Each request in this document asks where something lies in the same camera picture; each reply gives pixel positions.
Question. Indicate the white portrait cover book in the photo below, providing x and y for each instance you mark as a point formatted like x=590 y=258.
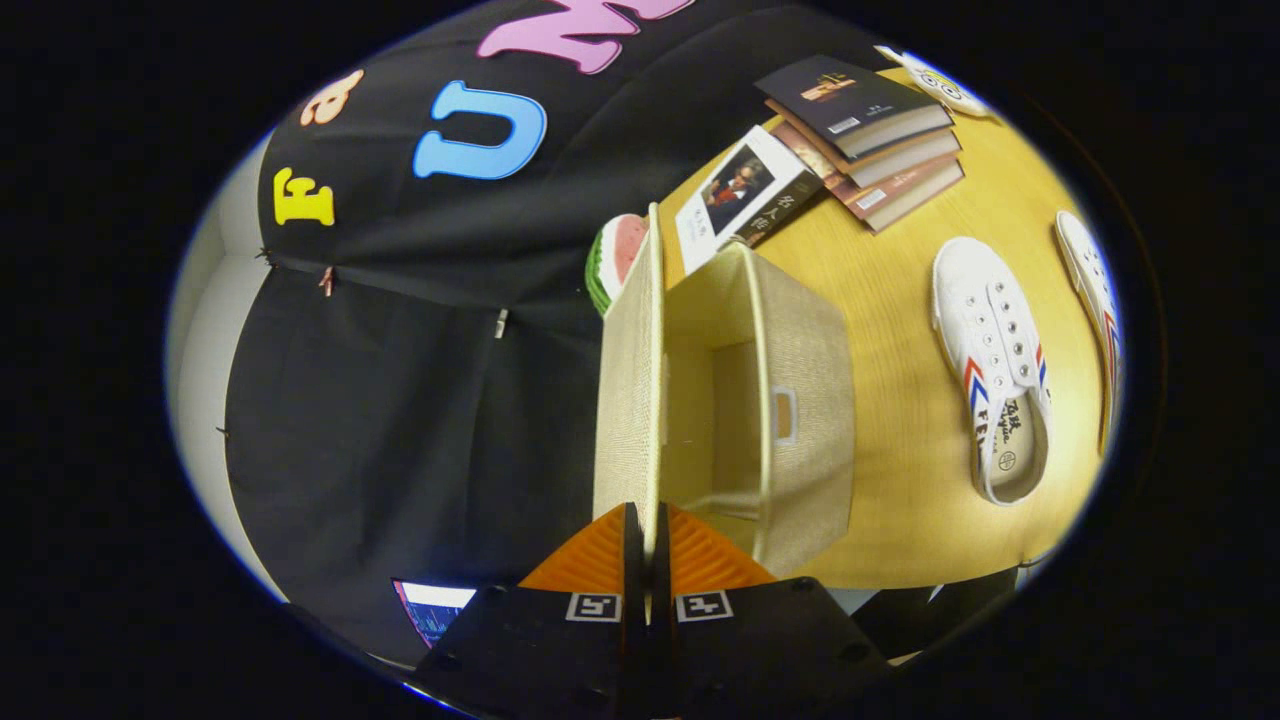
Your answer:
x=740 y=190

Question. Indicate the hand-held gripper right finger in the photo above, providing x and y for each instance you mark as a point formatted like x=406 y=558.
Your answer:
x=660 y=560

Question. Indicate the brown cover book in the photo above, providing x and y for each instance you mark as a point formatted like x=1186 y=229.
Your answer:
x=900 y=160
x=905 y=195

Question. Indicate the white plush face pouch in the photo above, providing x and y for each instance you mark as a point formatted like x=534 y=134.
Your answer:
x=940 y=85

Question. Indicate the beige fabric storage box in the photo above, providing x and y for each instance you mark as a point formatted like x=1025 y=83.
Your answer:
x=810 y=350

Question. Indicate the red clip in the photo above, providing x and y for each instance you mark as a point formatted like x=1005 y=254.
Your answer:
x=326 y=281

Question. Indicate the silver clip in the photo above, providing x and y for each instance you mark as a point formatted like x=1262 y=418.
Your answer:
x=500 y=323

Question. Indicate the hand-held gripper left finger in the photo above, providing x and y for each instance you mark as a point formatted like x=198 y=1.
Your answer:
x=632 y=560

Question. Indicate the watermelon slice toy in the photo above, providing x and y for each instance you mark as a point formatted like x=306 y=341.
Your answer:
x=622 y=255

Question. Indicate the white canvas shoe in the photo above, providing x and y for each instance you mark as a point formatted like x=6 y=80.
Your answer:
x=985 y=320
x=1092 y=290

